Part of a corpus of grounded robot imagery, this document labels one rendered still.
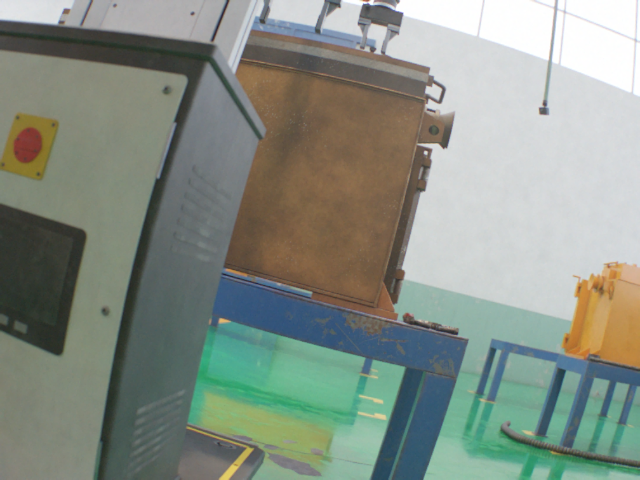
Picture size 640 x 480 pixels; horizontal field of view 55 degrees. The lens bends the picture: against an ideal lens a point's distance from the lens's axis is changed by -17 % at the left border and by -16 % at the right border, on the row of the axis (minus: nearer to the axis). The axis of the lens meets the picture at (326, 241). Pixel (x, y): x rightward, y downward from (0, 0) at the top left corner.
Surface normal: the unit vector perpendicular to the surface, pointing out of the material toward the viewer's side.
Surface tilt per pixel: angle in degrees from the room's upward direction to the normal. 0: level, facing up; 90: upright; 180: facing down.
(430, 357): 90
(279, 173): 90
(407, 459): 90
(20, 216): 90
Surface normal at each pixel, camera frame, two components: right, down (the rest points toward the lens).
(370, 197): -0.06, -0.09
